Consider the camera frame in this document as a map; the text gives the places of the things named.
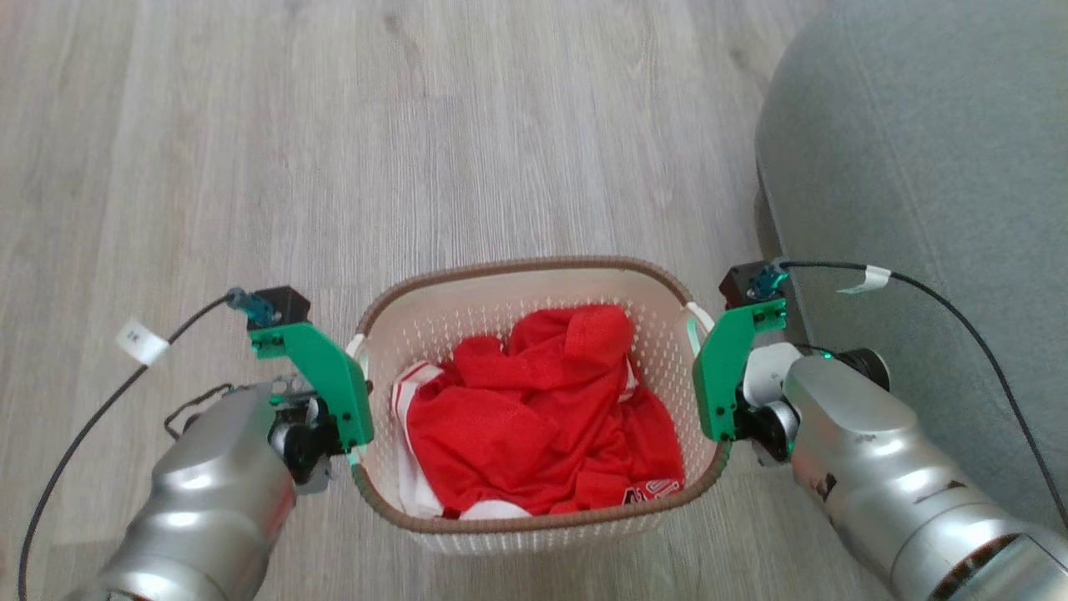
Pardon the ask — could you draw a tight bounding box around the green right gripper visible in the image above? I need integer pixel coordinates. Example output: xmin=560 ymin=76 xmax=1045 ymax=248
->
xmin=692 ymin=296 xmax=804 ymax=465

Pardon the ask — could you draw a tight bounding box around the grey fabric sofa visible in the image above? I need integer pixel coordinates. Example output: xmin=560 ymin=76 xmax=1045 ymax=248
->
xmin=754 ymin=0 xmax=1068 ymax=535

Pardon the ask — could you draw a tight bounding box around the white cable label tag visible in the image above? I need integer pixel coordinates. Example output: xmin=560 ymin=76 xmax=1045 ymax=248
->
xmin=836 ymin=265 xmax=893 ymax=295
xmin=115 ymin=317 xmax=171 ymax=367

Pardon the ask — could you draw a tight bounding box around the thin black wire loop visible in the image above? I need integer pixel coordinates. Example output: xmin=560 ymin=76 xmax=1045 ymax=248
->
xmin=164 ymin=383 xmax=236 ymax=441

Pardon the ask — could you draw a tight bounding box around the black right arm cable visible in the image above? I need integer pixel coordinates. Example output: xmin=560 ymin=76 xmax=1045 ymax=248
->
xmin=776 ymin=260 xmax=1068 ymax=528

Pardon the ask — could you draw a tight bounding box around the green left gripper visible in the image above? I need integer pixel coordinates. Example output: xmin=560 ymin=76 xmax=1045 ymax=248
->
xmin=248 ymin=321 xmax=375 ymax=495

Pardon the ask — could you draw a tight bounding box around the red mesh sports garment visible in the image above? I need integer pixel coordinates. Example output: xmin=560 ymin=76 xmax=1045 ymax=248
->
xmin=391 ymin=304 xmax=688 ymax=521

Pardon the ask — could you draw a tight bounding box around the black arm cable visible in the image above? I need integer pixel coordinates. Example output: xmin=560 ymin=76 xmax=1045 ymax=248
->
xmin=776 ymin=260 xmax=1068 ymax=528
xmin=16 ymin=288 xmax=261 ymax=601

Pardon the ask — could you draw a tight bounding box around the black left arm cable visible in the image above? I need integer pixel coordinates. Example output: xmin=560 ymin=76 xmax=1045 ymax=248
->
xmin=16 ymin=288 xmax=261 ymax=601

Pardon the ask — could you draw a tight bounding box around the white laundry basket brown rim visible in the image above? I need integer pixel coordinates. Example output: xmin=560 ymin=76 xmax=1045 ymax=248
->
xmin=348 ymin=255 xmax=734 ymax=557

